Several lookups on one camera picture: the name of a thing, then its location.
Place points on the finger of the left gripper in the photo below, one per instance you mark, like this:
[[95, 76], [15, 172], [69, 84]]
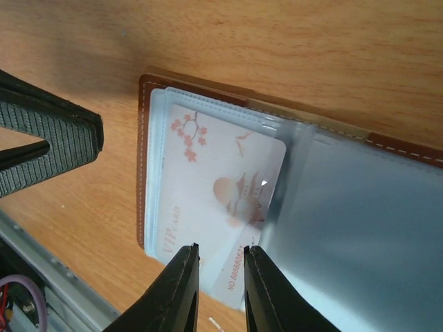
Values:
[[71, 136]]

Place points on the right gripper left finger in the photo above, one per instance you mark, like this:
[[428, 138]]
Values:
[[171, 302]]

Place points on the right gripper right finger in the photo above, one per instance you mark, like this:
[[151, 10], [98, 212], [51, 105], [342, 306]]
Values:
[[271, 302]]

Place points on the brown leather card holder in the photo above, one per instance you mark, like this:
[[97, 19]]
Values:
[[355, 221]]

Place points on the aluminium rail frame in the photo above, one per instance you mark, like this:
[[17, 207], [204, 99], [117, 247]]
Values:
[[72, 304]]

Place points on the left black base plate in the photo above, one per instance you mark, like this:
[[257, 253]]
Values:
[[19, 299]]

